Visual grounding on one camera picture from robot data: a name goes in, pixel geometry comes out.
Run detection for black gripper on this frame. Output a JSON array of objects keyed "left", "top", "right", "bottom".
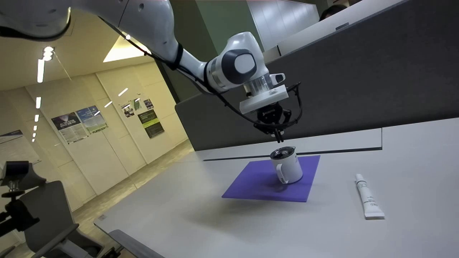
[{"left": 252, "top": 102, "right": 294, "bottom": 145}]

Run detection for purple mat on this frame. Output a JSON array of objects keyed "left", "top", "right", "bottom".
[{"left": 220, "top": 155, "right": 321, "bottom": 203}]

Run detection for grey desk partition panel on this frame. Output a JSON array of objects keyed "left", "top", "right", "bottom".
[{"left": 175, "top": 0, "right": 459, "bottom": 152}]

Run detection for white squeeze tube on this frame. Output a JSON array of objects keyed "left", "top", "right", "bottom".
[{"left": 352, "top": 172, "right": 385, "bottom": 221}]

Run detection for black and green poster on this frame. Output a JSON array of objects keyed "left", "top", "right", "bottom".
[{"left": 136, "top": 109, "right": 166, "bottom": 140}]

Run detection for bright ceiling light panel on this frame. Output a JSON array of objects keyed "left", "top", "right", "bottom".
[{"left": 101, "top": 33, "right": 153, "bottom": 64}]

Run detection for blue and green poster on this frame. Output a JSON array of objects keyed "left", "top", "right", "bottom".
[{"left": 76, "top": 105, "right": 109, "bottom": 136}]

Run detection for white and blue poster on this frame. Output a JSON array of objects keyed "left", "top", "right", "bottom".
[{"left": 50, "top": 112, "right": 90, "bottom": 146}]

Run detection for grey office chair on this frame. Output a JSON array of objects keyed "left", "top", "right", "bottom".
[{"left": 18, "top": 179, "right": 120, "bottom": 258}]

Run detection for round ceiling lamp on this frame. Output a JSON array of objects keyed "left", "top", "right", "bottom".
[{"left": 41, "top": 44, "right": 55, "bottom": 63}]

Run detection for black office chair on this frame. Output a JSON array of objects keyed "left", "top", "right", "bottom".
[{"left": 0, "top": 160, "right": 47, "bottom": 238}]

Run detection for white cup with handle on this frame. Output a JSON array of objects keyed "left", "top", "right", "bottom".
[{"left": 268, "top": 145, "right": 305, "bottom": 186}]

